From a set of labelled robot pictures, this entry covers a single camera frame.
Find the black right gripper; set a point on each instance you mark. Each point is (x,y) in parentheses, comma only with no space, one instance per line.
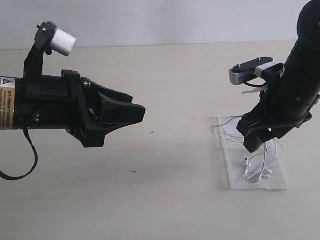
(286,103)

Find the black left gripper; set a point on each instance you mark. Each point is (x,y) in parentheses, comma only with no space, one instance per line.
(85,109)

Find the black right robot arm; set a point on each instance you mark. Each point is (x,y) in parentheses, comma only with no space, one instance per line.
(307,47)

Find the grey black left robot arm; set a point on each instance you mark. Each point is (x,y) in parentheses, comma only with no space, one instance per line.
(7,100)

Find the clear plastic open case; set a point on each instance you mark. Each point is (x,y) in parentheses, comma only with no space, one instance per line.
(252,172)

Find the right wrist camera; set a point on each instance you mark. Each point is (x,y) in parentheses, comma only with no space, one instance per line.
(250,70)

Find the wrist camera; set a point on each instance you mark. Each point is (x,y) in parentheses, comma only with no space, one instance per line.
(250,70)
(49,38)

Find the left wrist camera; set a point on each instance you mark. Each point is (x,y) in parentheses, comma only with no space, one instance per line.
(49,38)

